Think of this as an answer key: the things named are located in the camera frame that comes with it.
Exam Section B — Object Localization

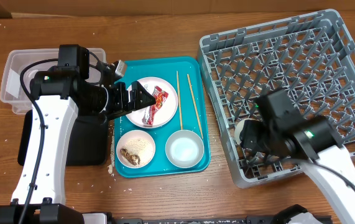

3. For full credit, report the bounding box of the teal serving tray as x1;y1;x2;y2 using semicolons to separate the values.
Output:
114;57;211;178

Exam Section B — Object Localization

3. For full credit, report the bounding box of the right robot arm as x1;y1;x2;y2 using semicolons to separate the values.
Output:
234;88;355;223

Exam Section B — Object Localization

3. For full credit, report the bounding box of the brown food scrap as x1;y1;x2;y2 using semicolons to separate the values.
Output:
120;148;141;166

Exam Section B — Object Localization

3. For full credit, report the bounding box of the clear plastic bin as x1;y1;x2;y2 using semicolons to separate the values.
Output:
0;48;106;114

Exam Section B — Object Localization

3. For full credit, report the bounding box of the red snack wrapper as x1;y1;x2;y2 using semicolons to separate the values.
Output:
142;86;168;126

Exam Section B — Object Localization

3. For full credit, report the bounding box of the white cup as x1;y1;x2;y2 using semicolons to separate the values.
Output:
234;119;261;147

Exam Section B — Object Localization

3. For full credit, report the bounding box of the wooden chopstick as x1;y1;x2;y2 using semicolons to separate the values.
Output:
176;71;183;130
187;74;203;139

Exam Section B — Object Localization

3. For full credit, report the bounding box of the black tray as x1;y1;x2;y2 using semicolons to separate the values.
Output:
17;109;110;167

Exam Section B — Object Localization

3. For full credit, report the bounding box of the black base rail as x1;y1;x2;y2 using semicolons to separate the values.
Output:
107;215;275;224

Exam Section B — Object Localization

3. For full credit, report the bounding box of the grey dishwasher rack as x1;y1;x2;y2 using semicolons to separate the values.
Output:
198;9;355;189

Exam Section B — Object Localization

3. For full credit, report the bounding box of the large white plate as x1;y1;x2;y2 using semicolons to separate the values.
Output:
126;77;178;128

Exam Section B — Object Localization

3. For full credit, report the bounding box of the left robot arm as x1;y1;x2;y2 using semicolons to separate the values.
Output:
0;44;155;223

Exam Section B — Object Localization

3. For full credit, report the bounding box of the grey bowl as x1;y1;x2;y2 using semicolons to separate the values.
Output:
165;129;205;169

